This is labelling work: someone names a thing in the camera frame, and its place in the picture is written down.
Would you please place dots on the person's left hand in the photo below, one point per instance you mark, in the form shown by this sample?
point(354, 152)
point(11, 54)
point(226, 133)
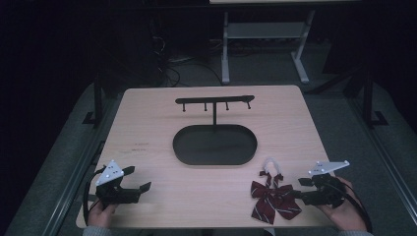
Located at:
point(98, 217)

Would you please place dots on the person's right hand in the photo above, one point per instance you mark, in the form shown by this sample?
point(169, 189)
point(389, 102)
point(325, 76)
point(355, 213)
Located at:
point(349, 214)

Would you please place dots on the white metal desk frame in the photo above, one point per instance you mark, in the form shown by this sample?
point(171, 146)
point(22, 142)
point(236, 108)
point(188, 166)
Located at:
point(262, 30)

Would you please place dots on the dark red striped bow tie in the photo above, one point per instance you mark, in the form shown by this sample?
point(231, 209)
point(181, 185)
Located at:
point(273, 198)

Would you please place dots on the black hook stand with tray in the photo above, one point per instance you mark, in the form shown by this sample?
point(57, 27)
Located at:
point(214, 146)

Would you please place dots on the black metal stand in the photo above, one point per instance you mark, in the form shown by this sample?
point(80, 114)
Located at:
point(97, 98)
point(368, 98)

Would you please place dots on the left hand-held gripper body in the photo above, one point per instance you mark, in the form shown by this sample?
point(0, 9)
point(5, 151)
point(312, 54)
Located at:
point(109, 193)

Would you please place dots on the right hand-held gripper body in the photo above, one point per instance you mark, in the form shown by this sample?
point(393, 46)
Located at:
point(324, 193)

